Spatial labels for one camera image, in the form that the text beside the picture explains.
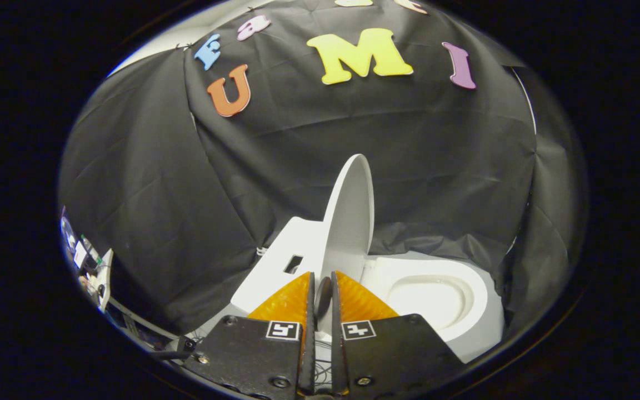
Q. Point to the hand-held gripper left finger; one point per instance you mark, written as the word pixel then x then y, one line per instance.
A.
pixel 309 344

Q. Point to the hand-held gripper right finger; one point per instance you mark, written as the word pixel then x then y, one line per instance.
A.
pixel 338 350

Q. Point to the white toilet lid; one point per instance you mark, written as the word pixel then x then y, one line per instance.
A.
pixel 350 222

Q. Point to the white toilet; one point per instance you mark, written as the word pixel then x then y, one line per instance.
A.
pixel 436 300

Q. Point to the black backdrop cloth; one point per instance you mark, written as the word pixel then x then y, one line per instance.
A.
pixel 298 155

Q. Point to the pile of mixed small items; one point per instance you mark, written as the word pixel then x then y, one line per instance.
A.
pixel 89 266

